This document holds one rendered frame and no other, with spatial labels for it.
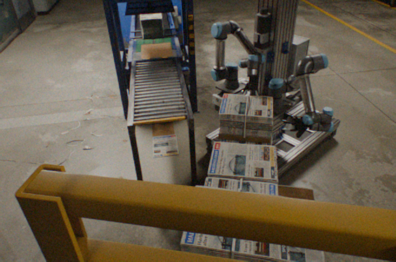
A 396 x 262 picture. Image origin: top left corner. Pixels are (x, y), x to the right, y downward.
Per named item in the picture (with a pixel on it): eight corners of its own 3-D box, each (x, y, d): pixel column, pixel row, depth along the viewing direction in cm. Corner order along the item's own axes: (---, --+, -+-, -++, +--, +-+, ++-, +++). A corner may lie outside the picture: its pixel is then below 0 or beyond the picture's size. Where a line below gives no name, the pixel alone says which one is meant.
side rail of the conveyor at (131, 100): (135, 136, 268) (133, 125, 261) (128, 137, 267) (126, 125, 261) (137, 69, 380) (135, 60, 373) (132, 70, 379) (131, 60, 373)
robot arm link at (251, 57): (253, 56, 252) (260, 55, 244) (253, 70, 253) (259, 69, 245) (245, 55, 248) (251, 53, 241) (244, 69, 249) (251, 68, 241)
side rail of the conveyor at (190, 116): (195, 130, 273) (194, 118, 267) (188, 131, 273) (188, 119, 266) (180, 66, 385) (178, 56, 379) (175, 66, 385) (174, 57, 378)
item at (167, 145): (179, 154, 352) (179, 153, 352) (152, 158, 349) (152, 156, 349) (176, 135, 383) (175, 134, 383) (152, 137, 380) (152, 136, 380)
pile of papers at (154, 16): (164, 36, 438) (162, 17, 424) (142, 38, 435) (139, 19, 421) (162, 28, 470) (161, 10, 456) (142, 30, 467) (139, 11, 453)
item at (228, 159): (275, 147, 191) (275, 145, 190) (277, 181, 167) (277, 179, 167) (214, 142, 197) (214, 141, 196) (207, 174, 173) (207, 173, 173)
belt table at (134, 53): (183, 64, 384) (182, 56, 379) (128, 69, 378) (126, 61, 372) (178, 43, 443) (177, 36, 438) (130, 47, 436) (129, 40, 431)
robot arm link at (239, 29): (233, 25, 285) (263, 66, 266) (223, 27, 281) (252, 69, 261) (237, 15, 275) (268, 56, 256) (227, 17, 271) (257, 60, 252)
